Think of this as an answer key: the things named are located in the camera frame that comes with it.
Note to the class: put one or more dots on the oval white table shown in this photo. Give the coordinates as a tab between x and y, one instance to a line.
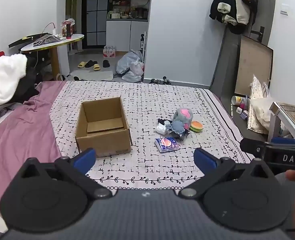
55	45

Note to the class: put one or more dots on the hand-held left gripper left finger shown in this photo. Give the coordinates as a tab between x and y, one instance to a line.
85	158

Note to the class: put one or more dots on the black and white sock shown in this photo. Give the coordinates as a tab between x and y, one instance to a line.
164	122

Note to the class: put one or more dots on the purple bed sheet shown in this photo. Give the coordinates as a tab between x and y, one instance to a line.
22	140

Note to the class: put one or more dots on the grey plush paw pink pads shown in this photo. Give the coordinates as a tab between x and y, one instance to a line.
183	115

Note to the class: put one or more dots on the white kitchen cabinet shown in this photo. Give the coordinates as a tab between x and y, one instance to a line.
122	35

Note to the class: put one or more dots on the cream hanging garment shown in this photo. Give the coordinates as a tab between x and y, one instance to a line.
242	7

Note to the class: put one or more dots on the framed wooden board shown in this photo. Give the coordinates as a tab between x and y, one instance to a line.
253	67

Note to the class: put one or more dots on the plush burger toy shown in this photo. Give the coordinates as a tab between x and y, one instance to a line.
197	126

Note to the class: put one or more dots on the grey crumpled cloth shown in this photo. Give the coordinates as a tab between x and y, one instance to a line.
5	108

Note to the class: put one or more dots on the white printed cup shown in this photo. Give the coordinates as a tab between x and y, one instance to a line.
238	100

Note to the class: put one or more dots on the black slipper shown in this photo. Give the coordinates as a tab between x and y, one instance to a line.
106	63
91	63

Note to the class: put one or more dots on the cream floral pillow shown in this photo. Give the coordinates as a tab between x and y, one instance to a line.
258	112

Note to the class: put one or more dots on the white soft cloth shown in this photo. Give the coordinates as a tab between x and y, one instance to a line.
161	129

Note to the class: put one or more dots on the black flat board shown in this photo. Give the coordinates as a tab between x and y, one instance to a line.
22	40

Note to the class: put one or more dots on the brown cardboard box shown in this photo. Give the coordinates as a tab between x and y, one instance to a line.
105	140

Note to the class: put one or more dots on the black garment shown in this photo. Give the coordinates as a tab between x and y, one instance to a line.
27	85

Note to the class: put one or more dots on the blue tissue packet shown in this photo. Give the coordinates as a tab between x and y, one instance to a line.
167	144

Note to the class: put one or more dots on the yellow slipper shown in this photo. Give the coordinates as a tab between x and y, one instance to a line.
96	67
82	65

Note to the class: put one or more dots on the grey floor mat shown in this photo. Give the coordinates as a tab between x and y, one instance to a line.
92	75

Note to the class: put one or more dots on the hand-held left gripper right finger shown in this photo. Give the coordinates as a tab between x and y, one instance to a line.
205	158

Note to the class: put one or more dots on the small purple box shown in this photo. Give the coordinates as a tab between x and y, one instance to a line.
243	115

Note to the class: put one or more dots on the white fleece garment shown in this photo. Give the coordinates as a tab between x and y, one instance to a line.
2	77

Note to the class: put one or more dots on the white plastic bag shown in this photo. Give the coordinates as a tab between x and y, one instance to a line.
137	68

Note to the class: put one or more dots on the white wall switch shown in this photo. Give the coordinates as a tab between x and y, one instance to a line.
286	9

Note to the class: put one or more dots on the metal folding table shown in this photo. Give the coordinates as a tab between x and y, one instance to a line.
291	117

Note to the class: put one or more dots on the dark grid glass door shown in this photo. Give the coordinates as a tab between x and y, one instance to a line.
96	12

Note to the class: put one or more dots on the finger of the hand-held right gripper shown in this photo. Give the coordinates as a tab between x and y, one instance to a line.
252	145
285	140

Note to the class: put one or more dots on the pack of water bottles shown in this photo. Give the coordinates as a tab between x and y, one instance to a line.
109	52

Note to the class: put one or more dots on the large grey plastic bag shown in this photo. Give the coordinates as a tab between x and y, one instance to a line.
126	61

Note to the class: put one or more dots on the red snack bag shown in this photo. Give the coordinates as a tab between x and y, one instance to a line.
67	22

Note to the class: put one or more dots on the white black-patterned blanket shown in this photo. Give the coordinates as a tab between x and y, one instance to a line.
147	100

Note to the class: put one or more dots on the red bottle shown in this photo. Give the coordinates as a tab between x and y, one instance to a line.
68	31

